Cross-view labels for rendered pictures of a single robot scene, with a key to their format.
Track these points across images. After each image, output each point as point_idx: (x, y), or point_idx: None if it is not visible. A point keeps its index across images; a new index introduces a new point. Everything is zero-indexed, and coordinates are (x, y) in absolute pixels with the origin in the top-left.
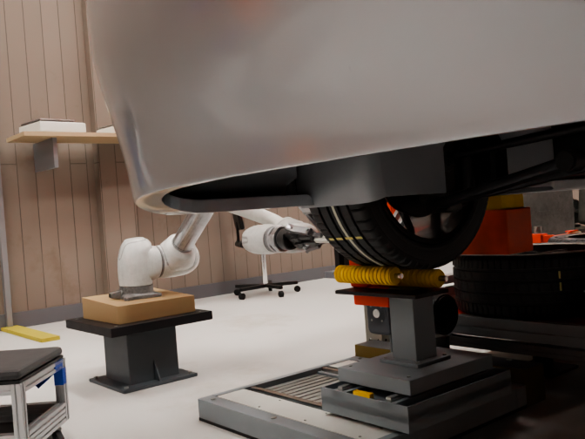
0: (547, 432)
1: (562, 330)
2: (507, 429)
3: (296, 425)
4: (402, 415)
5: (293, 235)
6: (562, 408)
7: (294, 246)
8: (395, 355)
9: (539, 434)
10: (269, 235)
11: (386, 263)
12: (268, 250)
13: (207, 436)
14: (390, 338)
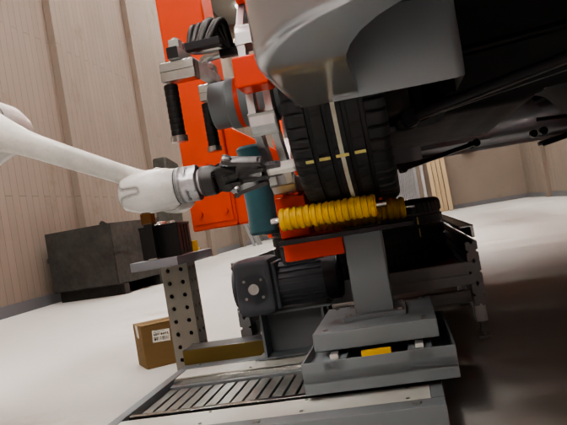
0: (499, 362)
1: (442, 271)
2: (464, 371)
3: (306, 416)
4: (448, 356)
5: (229, 170)
6: (464, 348)
7: (218, 190)
8: (360, 310)
9: (496, 364)
10: (185, 176)
11: (367, 189)
12: (177, 200)
13: None
14: (261, 321)
